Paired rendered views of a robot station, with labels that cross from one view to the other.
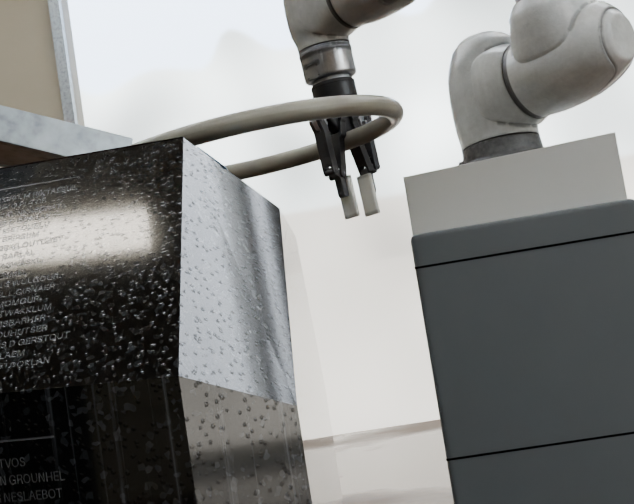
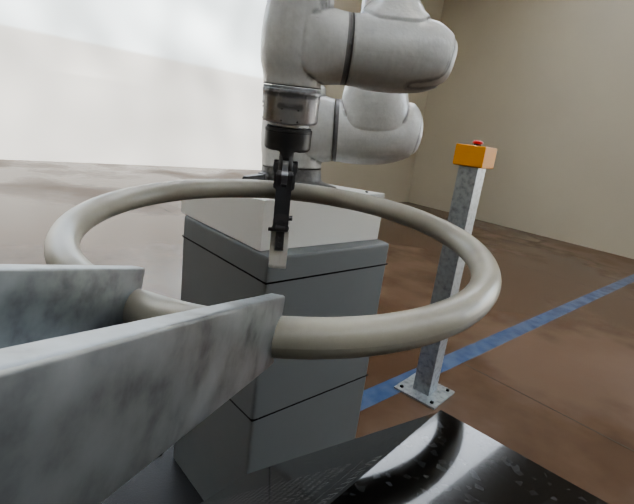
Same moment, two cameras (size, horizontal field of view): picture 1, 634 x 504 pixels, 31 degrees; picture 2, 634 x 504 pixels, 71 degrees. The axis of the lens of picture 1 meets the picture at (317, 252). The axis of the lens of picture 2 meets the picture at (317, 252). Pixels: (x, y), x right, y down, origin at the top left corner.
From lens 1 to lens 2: 1.53 m
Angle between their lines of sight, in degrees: 54
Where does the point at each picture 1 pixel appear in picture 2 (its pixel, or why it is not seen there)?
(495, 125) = (309, 160)
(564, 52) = (394, 137)
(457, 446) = (260, 410)
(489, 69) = (322, 117)
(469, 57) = not seen: hidden behind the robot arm
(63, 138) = (231, 357)
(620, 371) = not seen: hidden behind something
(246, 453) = not seen: outside the picture
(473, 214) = (301, 238)
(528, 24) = (377, 104)
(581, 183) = (361, 224)
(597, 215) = (371, 252)
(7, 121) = (150, 390)
